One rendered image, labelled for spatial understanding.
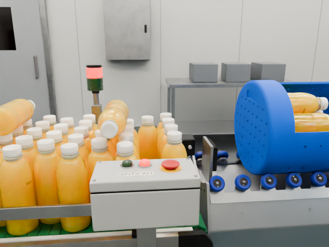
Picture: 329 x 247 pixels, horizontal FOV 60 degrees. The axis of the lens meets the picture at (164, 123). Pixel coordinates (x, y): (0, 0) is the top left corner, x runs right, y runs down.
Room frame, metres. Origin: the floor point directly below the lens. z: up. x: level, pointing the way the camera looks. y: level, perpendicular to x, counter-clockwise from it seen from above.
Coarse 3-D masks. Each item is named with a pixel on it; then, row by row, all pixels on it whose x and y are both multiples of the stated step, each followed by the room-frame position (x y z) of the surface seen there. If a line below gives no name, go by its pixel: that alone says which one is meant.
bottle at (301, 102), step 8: (296, 96) 0.82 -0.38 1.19; (304, 96) 0.82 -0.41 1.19; (312, 96) 0.83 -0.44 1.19; (296, 104) 0.81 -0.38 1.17; (304, 104) 0.81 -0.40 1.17; (312, 104) 0.81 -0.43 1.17; (320, 104) 0.83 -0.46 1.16; (296, 112) 0.81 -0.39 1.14; (304, 112) 0.81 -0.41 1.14; (312, 112) 0.82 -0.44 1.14
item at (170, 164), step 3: (162, 162) 0.52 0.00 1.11; (165, 162) 0.52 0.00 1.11; (168, 162) 0.52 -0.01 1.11; (171, 162) 0.52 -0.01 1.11; (174, 162) 0.52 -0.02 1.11; (177, 162) 0.52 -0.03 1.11; (162, 165) 0.51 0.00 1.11; (165, 165) 0.51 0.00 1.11; (168, 165) 0.50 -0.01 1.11; (171, 165) 0.50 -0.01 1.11; (174, 165) 0.51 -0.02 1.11; (177, 165) 0.51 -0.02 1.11; (165, 168) 0.52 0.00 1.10; (168, 168) 0.51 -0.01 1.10; (171, 168) 0.50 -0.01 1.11; (174, 168) 0.51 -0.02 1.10
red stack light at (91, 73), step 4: (88, 68) 1.12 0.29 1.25; (92, 68) 1.11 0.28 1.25; (96, 68) 1.12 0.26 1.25; (100, 68) 1.13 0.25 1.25; (88, 72) 1.12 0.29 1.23; (92, 72) 1.11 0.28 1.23; (96, 72) 1.12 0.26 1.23; (100, 72) 1.13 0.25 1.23; (88, 76) 1.12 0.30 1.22; (92, 76) 1.11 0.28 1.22; (96, 76) 1.12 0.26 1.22; (100, 76) 1.13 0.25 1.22
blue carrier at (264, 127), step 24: (240, 96) 0.92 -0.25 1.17; (264, 96) 0.75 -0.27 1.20; (288, 96) 0.75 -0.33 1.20; (240, 120) 0.91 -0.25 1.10; (264, 120) 0.74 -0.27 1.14; (288, 120) 0.71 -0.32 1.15; (240, 144) 0.89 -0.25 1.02; (264, 144) 0.72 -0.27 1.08; (288, 144) 0.70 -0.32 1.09; (312, 144) 0.70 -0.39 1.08; (264, 168) 0.72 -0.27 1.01; (288, 168) 0.73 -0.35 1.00; (312, 168) 0.74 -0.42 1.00
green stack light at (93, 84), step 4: (88, 80) 1.12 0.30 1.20; (92, 80) 1.11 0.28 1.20; (96, 80) 1.12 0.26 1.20; (100, 80) 1.13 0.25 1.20; (88, 84) 1.12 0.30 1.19; (92, 84) 1.11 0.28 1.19; (96, 84) 1.11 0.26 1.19; (100, 84) 1.13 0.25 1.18; (88, 88) 1.12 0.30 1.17; (92, 88) 1.11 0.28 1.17; (96, 88) 1.11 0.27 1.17; (100, 88) 1.12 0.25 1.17
